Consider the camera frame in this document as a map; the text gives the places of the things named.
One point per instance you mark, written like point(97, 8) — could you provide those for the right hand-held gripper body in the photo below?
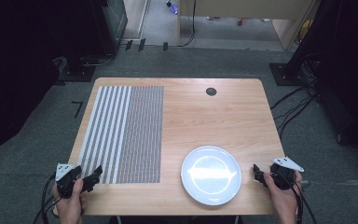
point(281, 177)

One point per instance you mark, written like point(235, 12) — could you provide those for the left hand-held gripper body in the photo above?
point(66, 180)

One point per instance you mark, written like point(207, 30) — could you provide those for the white plate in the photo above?
point(211, 175)

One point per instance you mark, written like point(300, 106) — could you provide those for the person's right hand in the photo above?
point(284, 203)

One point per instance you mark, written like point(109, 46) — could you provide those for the person's left hand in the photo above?
point(70, 208)

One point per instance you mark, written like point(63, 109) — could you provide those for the grey striped placemat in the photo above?
point(127, 133)

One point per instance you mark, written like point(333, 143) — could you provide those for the black stand base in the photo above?
point(284, 74)
point(77, 73)

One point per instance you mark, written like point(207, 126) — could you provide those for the dark curtain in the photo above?
point(348, 68)
point(15, 62)

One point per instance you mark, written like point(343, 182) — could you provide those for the black tape strip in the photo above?
point(165, 46)

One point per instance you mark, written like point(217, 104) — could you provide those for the yellow object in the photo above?
point(305, 31)

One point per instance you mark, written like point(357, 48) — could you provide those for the small red object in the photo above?
point(240, 21)

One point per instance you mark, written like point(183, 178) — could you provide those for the dark glass cabinet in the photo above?
point(115, 21)

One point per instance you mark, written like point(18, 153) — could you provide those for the light wooden cabinet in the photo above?
point(245, 7)

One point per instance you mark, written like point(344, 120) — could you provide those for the purple object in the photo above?
point(173, 8)

